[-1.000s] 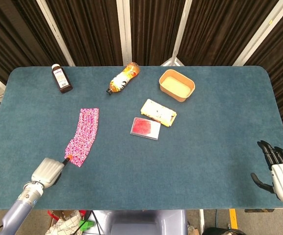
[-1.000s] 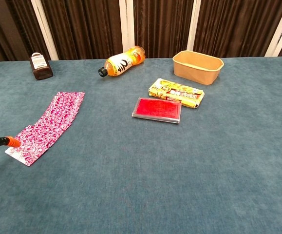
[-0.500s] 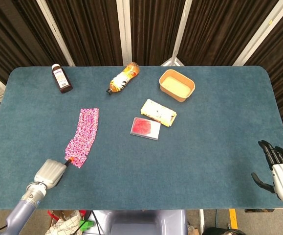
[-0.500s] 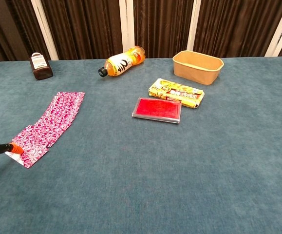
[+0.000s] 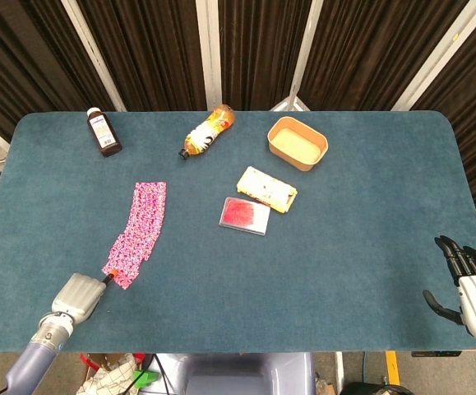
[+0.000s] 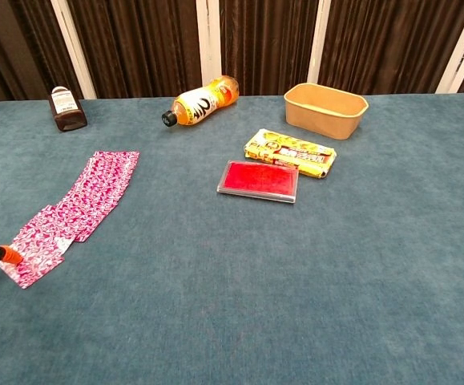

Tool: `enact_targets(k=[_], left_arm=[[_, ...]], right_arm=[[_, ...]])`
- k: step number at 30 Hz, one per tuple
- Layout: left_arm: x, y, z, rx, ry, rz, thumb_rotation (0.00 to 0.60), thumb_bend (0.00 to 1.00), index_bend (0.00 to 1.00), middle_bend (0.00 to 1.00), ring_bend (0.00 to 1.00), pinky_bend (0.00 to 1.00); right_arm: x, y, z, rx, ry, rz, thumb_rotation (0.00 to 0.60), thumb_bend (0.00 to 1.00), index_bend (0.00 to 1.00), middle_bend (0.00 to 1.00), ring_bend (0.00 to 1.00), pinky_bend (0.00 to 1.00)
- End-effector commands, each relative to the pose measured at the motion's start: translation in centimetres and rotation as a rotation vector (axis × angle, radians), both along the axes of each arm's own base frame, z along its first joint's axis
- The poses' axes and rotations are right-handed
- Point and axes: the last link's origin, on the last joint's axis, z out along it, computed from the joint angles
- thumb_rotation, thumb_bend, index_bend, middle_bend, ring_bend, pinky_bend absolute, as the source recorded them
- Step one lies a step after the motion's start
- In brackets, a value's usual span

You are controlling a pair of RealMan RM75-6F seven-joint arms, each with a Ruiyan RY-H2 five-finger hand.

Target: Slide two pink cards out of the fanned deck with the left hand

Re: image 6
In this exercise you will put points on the pink patterned card spread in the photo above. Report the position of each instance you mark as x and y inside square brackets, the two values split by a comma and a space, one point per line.
[103, 180]

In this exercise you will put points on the brown medicine bottle white label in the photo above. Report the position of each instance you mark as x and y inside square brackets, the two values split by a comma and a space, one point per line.
[66, 114]

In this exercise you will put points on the blue velvet tablecloth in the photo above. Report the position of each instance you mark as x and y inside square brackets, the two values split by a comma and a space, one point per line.
[231, 301]

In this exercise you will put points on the orange drink plastic bottle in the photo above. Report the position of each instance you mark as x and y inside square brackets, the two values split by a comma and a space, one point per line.
[201, 102]

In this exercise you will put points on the dark brown curtain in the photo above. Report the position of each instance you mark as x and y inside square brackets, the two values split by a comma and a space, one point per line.
[143, 44]

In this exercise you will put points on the red ink pad case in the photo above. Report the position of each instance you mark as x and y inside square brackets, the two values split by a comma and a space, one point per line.
[260, 179]

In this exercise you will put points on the yellow snack package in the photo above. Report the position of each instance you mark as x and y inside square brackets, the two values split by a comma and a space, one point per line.
[291, 154]

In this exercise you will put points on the kraft paper rectangular bowl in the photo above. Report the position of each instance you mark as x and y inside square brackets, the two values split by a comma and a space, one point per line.
[321, 116]

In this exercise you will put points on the white vertical post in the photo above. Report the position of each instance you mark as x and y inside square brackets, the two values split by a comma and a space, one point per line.
[318, 40]
[73, 48]
[208, 40]
[462, 44]

